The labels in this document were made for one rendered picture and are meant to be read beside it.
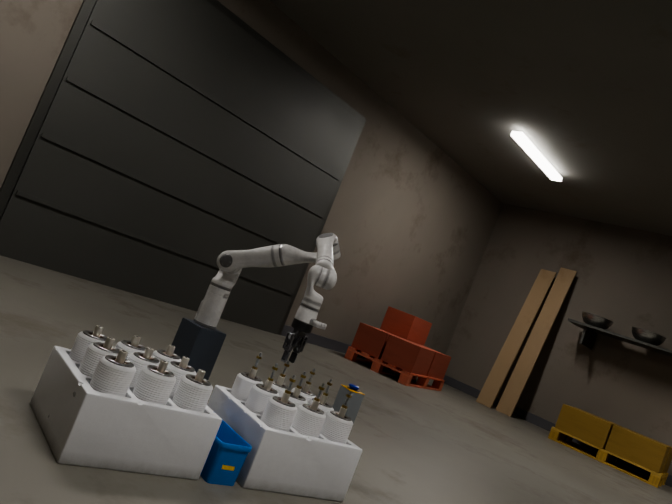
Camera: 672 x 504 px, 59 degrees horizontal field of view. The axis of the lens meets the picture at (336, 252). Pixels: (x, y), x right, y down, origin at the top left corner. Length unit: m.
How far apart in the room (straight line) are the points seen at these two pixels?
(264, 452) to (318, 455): 0.20
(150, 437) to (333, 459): 0.61
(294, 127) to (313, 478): 4.54
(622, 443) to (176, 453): 6.16
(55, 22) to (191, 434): 3.75
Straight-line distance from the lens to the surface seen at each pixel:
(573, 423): 7.51
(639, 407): 8.38
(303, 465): 1.96
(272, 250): 2.45
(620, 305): 8.63
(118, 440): 1.67
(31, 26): 4.92
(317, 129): 6.31
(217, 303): 2.52
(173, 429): 1.71
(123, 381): 1.65
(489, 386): 8.40
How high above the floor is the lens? 0.62
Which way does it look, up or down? 4 degrees up
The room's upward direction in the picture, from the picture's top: 22 degrees clockwise
